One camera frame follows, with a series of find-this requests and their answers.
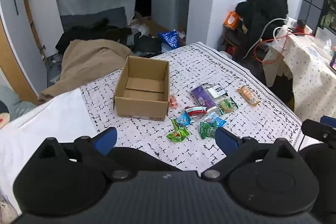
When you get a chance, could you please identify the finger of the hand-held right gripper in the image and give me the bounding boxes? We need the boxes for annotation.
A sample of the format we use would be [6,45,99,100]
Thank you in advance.
[321,115,336,127]
[301,119,336,148]

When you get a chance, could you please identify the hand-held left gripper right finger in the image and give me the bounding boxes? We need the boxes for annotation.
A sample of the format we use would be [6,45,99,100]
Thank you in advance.
[201,127,299,180]

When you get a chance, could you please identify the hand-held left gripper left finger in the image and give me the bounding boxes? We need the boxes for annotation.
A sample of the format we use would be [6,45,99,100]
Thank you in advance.
[39,127,132,180]

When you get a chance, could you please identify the dark green candy packet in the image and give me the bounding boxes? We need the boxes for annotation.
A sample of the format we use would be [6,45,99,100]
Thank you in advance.
[200,121,218,139]

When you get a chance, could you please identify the clear snack packet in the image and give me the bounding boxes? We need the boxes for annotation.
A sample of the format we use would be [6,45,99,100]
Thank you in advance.
[206,106,223,117]

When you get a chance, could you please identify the green cookie packet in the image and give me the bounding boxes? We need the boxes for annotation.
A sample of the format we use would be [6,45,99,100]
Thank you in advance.
[218,97,239,115]

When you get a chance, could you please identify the red candy packet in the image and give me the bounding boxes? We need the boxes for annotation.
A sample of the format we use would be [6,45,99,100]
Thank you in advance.
[184,106,207,117]

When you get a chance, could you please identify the light green candy packet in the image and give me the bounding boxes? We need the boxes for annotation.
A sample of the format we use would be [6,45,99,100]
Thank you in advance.
[166,119,190,143]

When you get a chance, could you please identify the purple snack packet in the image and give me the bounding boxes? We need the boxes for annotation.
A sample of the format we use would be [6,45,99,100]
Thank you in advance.
[191,84,217,108]

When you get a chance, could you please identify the small cardboard box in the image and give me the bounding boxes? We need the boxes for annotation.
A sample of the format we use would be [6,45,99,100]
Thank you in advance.
[113,55,171,122]

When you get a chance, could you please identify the orange snack bar packet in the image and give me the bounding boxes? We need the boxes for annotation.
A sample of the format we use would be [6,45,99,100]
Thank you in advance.
[237,85,260,107]

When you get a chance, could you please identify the white label clear packet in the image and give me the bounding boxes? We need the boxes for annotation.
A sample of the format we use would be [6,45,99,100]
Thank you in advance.
[207,84,228,98]

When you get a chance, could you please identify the black and white printed bedsheet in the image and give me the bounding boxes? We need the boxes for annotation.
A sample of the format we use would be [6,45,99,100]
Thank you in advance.
[80,42,306,177]

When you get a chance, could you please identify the dotted cream tablecloth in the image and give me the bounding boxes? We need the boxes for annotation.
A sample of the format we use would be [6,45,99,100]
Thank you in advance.
[262,30,336,122]

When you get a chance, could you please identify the white duvet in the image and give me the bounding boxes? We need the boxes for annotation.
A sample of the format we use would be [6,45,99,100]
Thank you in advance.
[0,88,99,214]

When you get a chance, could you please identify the beige blanket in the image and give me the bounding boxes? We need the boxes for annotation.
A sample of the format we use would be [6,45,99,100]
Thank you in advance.
[38,39,134,104]

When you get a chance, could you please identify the clear plastic container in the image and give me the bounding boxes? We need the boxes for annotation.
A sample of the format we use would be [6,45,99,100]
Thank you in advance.
[315,27,335,43]

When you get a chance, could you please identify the red and black gadget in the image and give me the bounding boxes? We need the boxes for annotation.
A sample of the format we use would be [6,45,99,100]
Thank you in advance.
[294,19,307,34]

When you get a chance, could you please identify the teal pillow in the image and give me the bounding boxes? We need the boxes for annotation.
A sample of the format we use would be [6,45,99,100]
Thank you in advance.
[0,85,36,122]

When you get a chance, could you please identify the plush toy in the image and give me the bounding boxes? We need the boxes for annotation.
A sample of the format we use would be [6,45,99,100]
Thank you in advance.
[0,102,11,130]

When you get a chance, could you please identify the brown wooden chair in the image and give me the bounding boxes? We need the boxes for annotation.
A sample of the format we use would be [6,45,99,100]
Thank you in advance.
[223,28,252,56]

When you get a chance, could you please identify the white power strip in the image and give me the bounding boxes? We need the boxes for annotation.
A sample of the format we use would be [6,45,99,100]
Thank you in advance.
[285,16,298,30]

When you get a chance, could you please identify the black clothes pile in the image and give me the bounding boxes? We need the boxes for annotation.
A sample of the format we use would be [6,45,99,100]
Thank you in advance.
[55,18,163,56]

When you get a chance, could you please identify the white plastic bag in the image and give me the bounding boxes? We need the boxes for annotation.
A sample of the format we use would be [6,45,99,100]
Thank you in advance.
[131,25,150,38]

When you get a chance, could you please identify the blue foil bag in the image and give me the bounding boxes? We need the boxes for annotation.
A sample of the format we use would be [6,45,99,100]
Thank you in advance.
[157,30,179,49]

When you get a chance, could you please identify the orange tissue box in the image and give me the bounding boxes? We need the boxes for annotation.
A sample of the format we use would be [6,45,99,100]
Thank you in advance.
[223,11,240,30]

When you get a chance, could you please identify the dark grey board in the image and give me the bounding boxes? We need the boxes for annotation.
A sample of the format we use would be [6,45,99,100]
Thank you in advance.
[60,7,127,30]

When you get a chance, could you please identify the large torn brown carton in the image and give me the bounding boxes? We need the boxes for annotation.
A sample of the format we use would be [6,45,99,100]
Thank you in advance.
[134,11,187,43]

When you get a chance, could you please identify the black fluffy clothes heap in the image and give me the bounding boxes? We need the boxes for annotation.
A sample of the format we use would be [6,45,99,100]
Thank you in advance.
[235,0,289,59]

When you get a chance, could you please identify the white wardrobe with brown edge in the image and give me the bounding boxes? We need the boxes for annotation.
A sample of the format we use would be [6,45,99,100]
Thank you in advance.
[0,0,65,104]

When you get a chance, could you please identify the grey washing machine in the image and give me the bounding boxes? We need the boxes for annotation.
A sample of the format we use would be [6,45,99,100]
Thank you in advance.
[151,0,191,33]

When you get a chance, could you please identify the orange cable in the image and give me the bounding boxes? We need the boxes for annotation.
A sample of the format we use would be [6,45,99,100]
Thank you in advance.
[253,32,313,64]

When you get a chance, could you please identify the white cable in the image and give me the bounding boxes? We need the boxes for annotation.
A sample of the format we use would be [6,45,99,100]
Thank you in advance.
[241,18,292,59]

